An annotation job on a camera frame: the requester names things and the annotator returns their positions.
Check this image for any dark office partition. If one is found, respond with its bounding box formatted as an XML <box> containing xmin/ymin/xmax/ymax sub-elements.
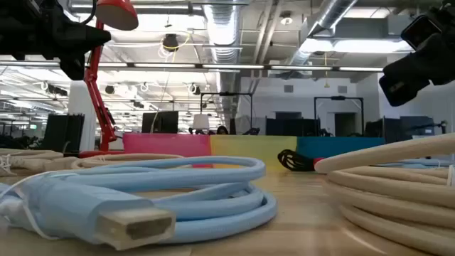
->
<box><xmin>264</xmin><ymin>111</ymin><xmax>321</xmax><ymax>137</ymax></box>

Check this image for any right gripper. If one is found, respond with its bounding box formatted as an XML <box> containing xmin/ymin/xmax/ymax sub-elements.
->
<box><xmin>378</xmin><ymin>31</ymin><xmax>455</xmax><ymax>107</ymax></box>

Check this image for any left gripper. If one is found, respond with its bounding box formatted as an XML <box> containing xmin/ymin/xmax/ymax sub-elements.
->
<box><xmin>33</xmin><ymin>0</ymin><xmax>112</xmax><ymax>81</ymax></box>

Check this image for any white lampshade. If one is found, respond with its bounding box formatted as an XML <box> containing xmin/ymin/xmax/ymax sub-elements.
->
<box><xmin>192</xmin><ymin>113</ymin><xmax>210</xmax><ymax>131</ymax></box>

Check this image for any silver ventilation duct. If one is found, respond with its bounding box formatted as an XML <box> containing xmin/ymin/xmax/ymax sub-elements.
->
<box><xmin>202</xmin><ymin>0</ymin><xmax>250</xmax><ymax>120</ymax></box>
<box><xmin>286</xmin><ymin>0</ymin><xmax>360</xmax><ymax>68</ymax></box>

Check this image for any black ceiling device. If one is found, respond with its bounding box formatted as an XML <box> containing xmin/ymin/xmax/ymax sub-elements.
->
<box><xmin>161</xmin><ymin>33</ymin><xmax>181</xmax><ymax>53</ymax></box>

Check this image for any black station frame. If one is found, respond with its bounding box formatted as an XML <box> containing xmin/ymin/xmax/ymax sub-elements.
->
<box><xmin>313</xmin><ymin>95</ymin><xmax>365</xmax><ymax>137</ymax></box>

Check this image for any black cable with red band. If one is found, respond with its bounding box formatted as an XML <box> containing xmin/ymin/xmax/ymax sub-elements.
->
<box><xmin>277</xmin><ymin>149</ymin><xmax>325</xmax><ymax>173</ymax></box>

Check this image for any red plastic bin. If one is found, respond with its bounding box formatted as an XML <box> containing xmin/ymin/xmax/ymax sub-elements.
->
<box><xmin>122</xmin><ymin>132</ymin><xmax>212</xmax><ymax>169</ymax></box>

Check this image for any yellow plastic bin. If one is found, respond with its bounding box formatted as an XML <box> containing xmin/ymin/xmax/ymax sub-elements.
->
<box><xmin>209</xmin><ymin>134</ymin><xmax>298</xmax><ymax>172</ymax></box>

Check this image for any red desk lamp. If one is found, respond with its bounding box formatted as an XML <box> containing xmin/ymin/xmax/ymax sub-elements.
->
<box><xmin>77</xmin><ymin>0</ymin><xmax>139</xmax><ymax>159</ymax></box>

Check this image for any blue plastic bin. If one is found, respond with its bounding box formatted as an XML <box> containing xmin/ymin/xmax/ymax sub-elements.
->
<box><xmin>296</xmin><ymin>136</ymin><xmax>387</xmax><ymax>169</ymax></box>

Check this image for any black office monitor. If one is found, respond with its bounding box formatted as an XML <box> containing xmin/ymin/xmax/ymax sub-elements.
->
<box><xmin>141</xmin><ymin>110</ymin><xmax>180</xmax><ymax>134</ymax></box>

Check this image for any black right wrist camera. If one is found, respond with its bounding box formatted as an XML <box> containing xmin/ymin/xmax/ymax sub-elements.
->
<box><xmin>400</xmin><ymin>14</ymin><xmax>444</xmax><ymax>50</ymax></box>

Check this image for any long ceiling light strip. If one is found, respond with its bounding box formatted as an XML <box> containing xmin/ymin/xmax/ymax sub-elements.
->
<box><xmin>0</xmin><ymin>60</ymin><xmax>385</xmax><ymax>73</ymax></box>

